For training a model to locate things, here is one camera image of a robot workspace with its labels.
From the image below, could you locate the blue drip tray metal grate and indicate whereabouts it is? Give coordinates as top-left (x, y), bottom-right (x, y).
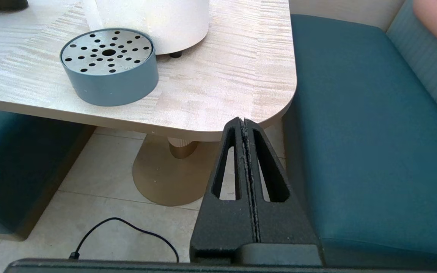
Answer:
top-left (60, 28), bottom-right (159, 107)

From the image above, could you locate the teal upholstered bench seat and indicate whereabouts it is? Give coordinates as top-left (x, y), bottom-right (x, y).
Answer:
top-left (0, 107), bottom-right (97, 241)
top-left (282, 0), bottom-right (437, 267)

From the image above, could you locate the black plastic cup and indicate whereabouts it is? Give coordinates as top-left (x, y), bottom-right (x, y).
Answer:
top-left (0, 0), bottom-right (28, 11)

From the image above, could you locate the black floor cable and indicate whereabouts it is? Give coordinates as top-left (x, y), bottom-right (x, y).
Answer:
top-left (69, 217), bottom-right (180, 263)

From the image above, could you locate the clear water dispenser white base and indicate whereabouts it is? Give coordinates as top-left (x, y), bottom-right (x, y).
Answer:
top-left (82, 0), bottom-right (210, 58)

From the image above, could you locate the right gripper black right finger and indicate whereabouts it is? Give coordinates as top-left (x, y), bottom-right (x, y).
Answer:
top-left (244, 119), bottom-right (324, 266)

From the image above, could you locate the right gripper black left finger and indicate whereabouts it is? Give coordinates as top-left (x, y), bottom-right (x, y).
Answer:
top-left (190, 118), bottom-right (259, 265)

